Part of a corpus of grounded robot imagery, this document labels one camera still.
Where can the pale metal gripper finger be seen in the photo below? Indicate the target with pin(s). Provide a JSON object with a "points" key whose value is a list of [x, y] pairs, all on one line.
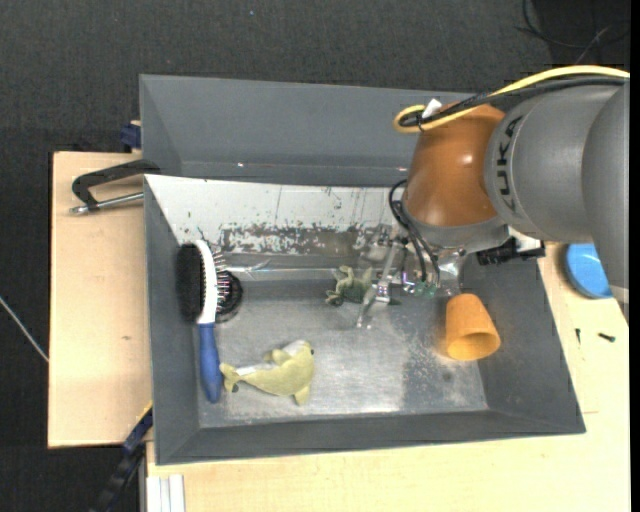
{"points": [[366, 311]]}

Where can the green toy frog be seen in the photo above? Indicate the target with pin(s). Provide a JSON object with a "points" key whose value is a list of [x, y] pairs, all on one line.
{"points": [[350, 287]]}

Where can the grey metal bin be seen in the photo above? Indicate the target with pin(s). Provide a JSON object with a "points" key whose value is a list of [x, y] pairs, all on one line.
{"points": [[350, 360]]}

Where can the orange cup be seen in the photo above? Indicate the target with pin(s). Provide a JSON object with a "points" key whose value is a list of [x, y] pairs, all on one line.
{"points": [[467, 325]]}

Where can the yellow-green toy dolphin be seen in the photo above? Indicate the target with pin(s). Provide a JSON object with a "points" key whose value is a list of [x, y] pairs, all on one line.
{"points": [[280, 375]]}

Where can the blue and white hairbrush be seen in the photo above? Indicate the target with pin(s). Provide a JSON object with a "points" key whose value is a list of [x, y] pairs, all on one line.
{"points": [[206, 300]]}

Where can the blue bowl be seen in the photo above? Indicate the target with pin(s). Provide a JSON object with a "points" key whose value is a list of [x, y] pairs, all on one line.
{"points": [[585, 270]]}

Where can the black screw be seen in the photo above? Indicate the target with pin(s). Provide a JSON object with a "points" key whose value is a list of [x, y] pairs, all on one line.
{"points": [[578, 336], [607, 337]]}

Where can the pale wood board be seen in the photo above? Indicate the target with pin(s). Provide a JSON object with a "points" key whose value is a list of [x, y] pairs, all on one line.
{"points": [[95, 310]]}

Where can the black cylinder on white bracket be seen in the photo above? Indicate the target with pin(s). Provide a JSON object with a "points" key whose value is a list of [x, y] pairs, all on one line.
{"points": [[505, 251]]}

